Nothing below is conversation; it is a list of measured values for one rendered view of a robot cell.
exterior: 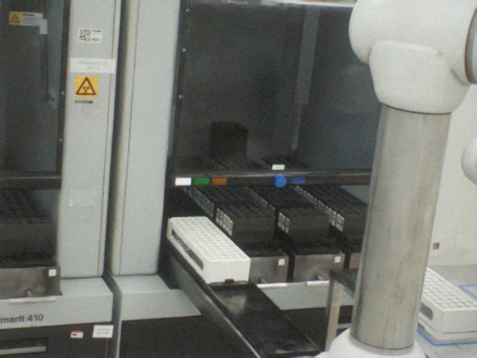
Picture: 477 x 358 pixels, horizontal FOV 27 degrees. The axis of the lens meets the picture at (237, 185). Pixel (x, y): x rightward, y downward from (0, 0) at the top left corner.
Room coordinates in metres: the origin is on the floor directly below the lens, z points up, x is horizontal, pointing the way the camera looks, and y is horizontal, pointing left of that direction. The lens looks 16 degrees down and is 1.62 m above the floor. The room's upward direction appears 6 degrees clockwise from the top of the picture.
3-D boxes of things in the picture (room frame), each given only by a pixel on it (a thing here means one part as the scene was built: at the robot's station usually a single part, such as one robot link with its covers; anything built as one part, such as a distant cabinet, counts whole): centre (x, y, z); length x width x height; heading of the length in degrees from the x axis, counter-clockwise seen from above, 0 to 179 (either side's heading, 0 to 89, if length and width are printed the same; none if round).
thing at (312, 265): (2.58, -0.09, 0.78); 0.73 x 0.14 x 0.09; 23
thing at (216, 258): (2.16, 0.06, 0.83); 0.30 x 0.10 x 0.06; 23
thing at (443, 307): (1.98, -0.42, 0.85); 0.30 x 0.10 x 0.06; 21
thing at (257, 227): (2.30, -0.05, 0.85); 0.12 x 0.02 x 0.06; 114
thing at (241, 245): (2.54, 0.05, 0.83); 0.60 x 0.12 x 0.02; 23
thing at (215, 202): (2.43, 0.01, 0.85); 0.12 x 0.02 x 0.06; 114
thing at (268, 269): (2.52, 0.05, 0.78); 0.73 x 0.14 x 0.09; 23
